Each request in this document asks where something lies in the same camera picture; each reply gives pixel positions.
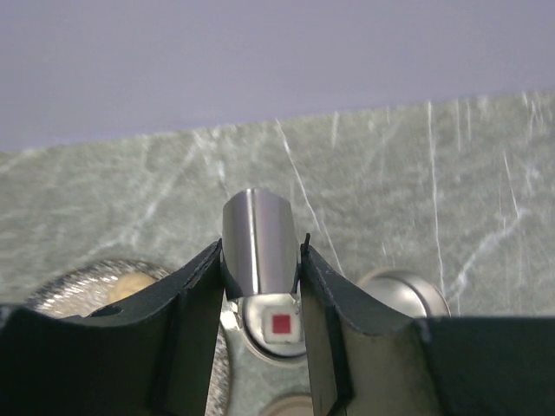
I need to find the silver glitter plate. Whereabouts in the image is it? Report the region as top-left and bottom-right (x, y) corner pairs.
(25, 259), (232, 416)

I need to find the beige steamed bun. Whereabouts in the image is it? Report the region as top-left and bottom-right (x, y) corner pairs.
(108, 272), (156, 304)

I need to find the red-centre sushi roll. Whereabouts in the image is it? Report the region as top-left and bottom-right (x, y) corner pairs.
(242, 294), (306, 360)

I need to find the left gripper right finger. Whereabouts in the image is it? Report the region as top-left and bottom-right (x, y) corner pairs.
(299, 243), (554, 415)

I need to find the left round metal container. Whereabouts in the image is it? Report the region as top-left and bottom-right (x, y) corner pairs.
(220, 268), (450, 365)

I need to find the left brown round lid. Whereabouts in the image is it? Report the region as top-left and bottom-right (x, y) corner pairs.
(259, 393), (314, 416)

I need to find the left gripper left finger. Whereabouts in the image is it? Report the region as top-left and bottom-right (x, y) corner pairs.
(1, 243), (223, 415)

